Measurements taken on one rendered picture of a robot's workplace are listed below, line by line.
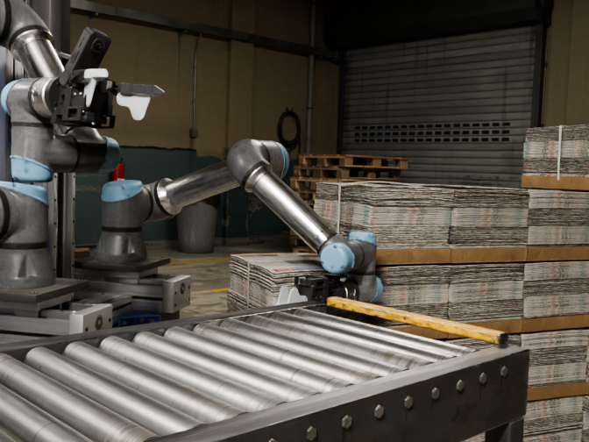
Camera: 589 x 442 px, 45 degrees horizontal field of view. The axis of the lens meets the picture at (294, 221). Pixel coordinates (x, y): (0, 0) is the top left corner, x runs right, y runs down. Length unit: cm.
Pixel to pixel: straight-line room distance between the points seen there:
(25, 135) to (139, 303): 83
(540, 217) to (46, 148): 157
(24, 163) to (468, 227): 134
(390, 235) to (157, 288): 69
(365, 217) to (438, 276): 30
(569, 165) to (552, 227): 32
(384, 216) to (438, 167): 810
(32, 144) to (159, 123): 808
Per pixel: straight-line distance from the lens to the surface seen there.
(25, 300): 162
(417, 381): 108
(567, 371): 259
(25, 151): 140
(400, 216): 209
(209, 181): 209
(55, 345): 126
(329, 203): 227
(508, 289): 236
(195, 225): 906
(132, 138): 925
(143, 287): 209
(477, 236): 225
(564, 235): 249
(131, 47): 933
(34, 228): 169
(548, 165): 276
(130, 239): 212
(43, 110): 136
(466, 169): 991
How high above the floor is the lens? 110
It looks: 4 degrees down
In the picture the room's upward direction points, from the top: 2 degrees clockwise
